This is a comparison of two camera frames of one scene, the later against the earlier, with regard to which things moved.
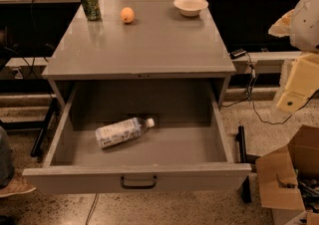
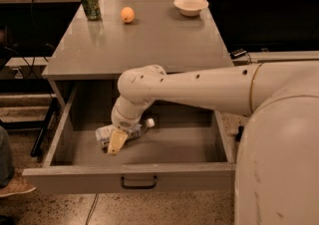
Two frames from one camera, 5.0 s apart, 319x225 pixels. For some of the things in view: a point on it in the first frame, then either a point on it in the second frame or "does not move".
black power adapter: x=237 y=54 does not move
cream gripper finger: x=302 y=83 to x=126 y=116
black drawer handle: x=139 y=186 does not move
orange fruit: x=127 y=15 does not move
